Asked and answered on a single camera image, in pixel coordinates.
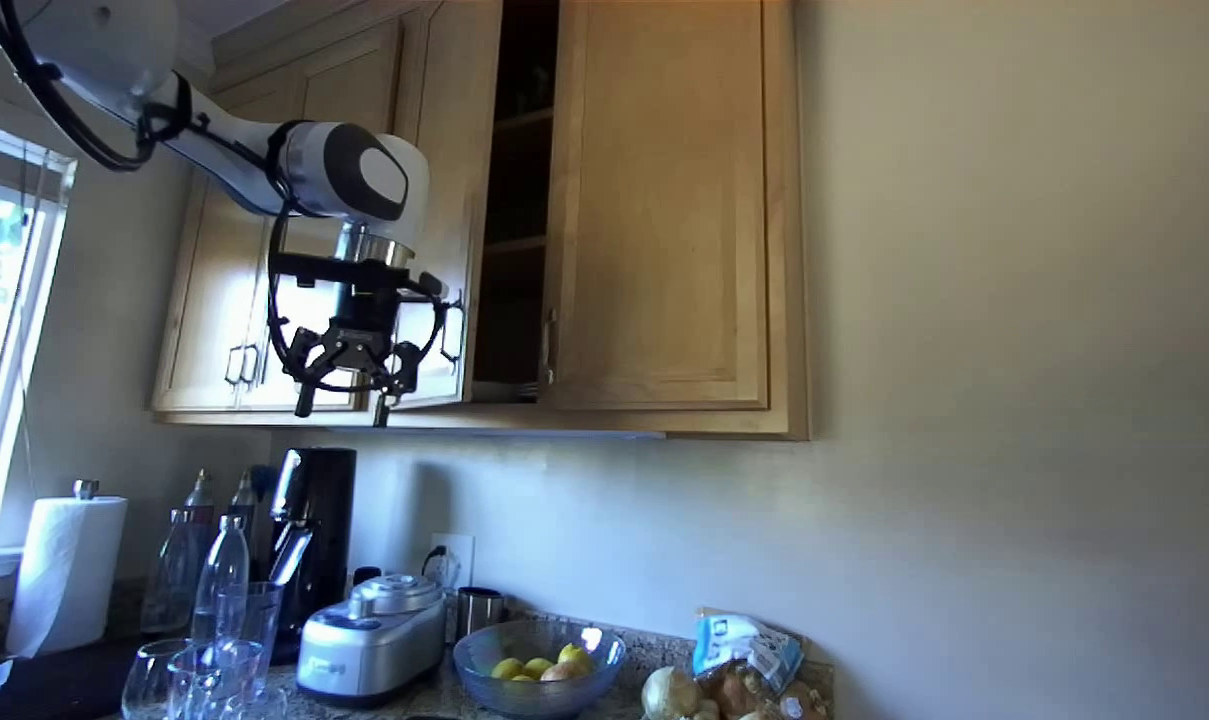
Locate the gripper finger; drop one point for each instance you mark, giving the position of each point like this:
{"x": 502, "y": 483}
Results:
{"x": 400, "y": 365}
{"x": 309, "y": 365}

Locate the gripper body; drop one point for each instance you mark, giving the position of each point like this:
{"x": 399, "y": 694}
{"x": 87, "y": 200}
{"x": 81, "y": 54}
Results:
{"x": 362, "y": 318}

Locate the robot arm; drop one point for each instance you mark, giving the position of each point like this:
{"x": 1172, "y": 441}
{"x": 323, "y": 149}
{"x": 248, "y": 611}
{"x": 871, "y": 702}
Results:
{"x": 344, "y": 170}

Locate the narrow wooden cabinet door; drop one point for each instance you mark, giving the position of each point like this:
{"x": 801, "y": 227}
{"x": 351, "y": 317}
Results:
{"x": 199, "y": 300}

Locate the wide wooden cabinet door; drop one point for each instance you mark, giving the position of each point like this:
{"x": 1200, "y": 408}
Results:
{"x": 664, "y": 200}

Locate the dark bottle with silver cap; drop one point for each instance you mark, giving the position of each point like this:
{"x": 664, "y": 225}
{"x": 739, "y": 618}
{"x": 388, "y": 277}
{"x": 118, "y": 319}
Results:
{"x": 200, "y": 500}
{"x": 243, "y": 505}

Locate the black soda maker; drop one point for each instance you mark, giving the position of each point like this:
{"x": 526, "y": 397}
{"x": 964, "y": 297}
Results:
{"x": 319, "y": 520}

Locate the clear plastic bottle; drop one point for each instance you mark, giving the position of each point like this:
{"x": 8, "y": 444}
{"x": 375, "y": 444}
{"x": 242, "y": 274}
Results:
{"x": 169, "y": 580}
{"x": 222, "y": 570}

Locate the tall clear drinking glass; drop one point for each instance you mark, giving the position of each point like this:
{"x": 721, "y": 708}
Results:
{"x": 254, "y": 615}

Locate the steel cup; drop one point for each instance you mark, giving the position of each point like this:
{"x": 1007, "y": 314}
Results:
{"x": 479, "y": 610}

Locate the silver kitchen appliance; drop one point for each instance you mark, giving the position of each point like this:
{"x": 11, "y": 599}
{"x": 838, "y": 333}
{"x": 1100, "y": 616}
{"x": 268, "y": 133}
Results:
{"x": 369, "y": 640}

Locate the paper towel roll on holder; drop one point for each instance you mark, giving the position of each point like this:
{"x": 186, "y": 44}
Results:
{"x": 69, "y": 570}

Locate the yellow lemon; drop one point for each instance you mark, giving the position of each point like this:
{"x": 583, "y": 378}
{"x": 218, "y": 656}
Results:
{"x": 538, "y": 665}
{"x": 575, "y": 657}
{"x": 507, "y": 668}

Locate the clear wine glass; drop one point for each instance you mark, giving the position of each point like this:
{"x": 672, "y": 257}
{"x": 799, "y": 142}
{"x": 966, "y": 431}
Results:
{"x": 219, "y": 680}
{"x": 149, "y": 685}

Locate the glass fruit bowl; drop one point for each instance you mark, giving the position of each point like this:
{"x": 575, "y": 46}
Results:
{"x": 539, "y": 695}

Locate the loose onion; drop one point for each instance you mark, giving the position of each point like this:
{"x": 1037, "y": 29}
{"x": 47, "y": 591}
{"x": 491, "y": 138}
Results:
{"x": 669, "y": 692}

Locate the bag of onions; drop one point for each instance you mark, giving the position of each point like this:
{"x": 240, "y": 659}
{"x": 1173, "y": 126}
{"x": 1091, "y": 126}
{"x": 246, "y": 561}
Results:
{"x": 754, "y": 660}

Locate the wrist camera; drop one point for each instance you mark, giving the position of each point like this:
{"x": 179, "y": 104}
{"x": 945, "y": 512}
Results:
{"x": 314, "y": 268}

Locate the white wall socket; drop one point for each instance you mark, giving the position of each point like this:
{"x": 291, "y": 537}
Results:
{"x": 456, "y": 560}

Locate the wooden wall cabinet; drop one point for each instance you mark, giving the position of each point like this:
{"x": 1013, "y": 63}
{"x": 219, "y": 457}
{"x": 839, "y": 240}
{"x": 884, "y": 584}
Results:
{"x": 664, "y": 200}

